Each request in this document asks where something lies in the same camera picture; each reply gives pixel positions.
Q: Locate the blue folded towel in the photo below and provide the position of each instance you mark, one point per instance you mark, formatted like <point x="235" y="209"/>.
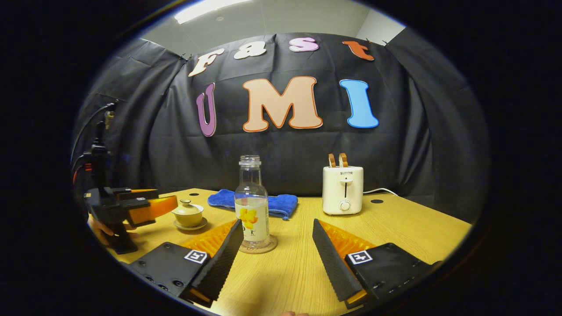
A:
<point x="285" y="204"/>

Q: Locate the clear glass water bottle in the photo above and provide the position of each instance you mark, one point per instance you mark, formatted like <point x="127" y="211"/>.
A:
<point x="251" y="219"/>

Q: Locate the round brown coaster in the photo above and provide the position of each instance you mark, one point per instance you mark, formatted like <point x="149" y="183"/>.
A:
<point x="272" y="245"/>

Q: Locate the black backdrop cloth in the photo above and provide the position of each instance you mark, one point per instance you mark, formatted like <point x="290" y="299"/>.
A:
<point x="285" y="149"/>

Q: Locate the ceiling light panel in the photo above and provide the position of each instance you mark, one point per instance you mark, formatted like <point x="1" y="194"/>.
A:
<point x="202" y="8"/>

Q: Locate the white toaster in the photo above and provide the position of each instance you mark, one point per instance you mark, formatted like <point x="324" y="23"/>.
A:
<point x="342" y="188"/>

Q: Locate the yellow teacup with white rim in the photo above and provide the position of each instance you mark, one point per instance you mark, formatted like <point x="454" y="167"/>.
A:
<point x="189" y="219"/>

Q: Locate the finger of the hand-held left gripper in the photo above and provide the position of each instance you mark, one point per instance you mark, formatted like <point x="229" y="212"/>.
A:
<point x="153" y="210"/>
<point x="140" y="194"/>

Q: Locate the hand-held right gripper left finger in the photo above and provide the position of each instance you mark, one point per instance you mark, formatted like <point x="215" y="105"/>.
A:
<point x="221" y="263"/>

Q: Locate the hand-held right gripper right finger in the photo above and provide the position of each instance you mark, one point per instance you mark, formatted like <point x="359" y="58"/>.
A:
<point x="336" y="263"/>

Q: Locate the yellow teacup lid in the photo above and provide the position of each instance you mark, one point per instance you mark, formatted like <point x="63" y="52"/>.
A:
<point x="186" y="207"/>

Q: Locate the bread slice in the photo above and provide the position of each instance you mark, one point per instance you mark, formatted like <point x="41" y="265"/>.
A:
<point x="343" y="159"/>
<point x="332" y="160"/>

